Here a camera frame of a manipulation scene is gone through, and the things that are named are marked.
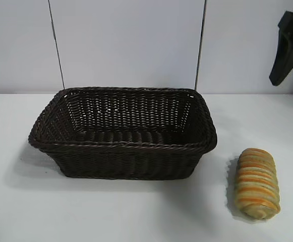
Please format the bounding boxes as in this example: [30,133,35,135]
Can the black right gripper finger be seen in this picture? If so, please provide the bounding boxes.
[269,11,293,87]

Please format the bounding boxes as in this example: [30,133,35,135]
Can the thin dark backdrop rod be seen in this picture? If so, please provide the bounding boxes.
[194,0,208,90]
[47,0,66,89]

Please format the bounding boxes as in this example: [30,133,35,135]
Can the long striped bread loaf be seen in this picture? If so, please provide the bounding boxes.
[233,148,281,221]

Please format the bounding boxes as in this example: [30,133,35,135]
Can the dark brown wicker basket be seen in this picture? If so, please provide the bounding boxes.
[27,87,217,180]

